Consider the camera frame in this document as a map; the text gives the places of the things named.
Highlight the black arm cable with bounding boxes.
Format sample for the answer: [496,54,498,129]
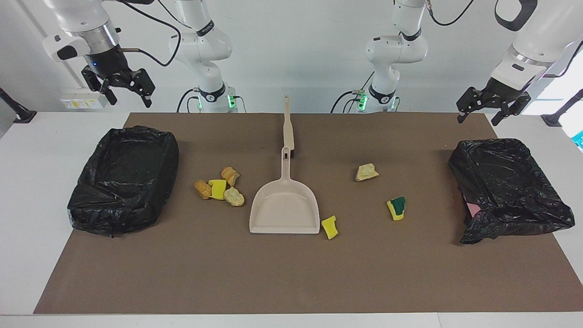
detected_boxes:
[426,0,475,26]
[114,0,182,68]

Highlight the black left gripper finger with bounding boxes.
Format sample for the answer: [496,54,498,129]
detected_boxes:
[491,94,532,127]
[457,89,484,123]

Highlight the black bag bin pink rim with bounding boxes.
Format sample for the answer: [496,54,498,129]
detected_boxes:
[448,138,576,245]

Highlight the black left base cable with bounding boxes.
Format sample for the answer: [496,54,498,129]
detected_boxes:
[331,72,375,113]

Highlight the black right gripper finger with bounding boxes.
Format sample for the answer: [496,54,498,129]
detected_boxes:
[130,68,156,108]
[82,66,117,106]

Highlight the black stand clamp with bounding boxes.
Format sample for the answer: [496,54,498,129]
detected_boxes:
[541,89,583,127]
[0,87,37,123]

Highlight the beige brush black bristles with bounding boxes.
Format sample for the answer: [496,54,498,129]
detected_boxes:
[283,95,296,158]

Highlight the pale flaky bread piece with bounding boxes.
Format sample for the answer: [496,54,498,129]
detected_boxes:
[224,187,245,206]

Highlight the black bag lined bin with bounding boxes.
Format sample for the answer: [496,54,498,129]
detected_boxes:
[67,126,179,238]

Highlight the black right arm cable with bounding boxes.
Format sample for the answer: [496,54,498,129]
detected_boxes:
[114,0,182,68]

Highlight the notched yellow sponge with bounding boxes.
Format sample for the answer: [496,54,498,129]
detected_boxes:
[322,215,338,240]

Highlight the yellow green sponge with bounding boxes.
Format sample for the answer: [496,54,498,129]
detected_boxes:
[387,197,406,221]

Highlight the black base cable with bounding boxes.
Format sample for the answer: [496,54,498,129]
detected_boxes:
[331,72,375,113]
[177,88,201,113]

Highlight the beige plastic dustpan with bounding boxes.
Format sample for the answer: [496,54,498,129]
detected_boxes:
[249,147,321,235]

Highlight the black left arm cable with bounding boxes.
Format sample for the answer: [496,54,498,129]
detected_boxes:
[426,0,475,26]

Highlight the white wall socket box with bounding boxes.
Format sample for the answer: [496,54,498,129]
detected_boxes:
[61,87,108,109]

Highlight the pale bread chunk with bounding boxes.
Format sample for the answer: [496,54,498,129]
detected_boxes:
[355,164,379,182]

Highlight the brown table mat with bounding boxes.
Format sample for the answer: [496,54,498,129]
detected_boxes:
[33,113,583,315]

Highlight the black right base cable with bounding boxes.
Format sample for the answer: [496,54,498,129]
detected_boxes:
[177,88,201,113]

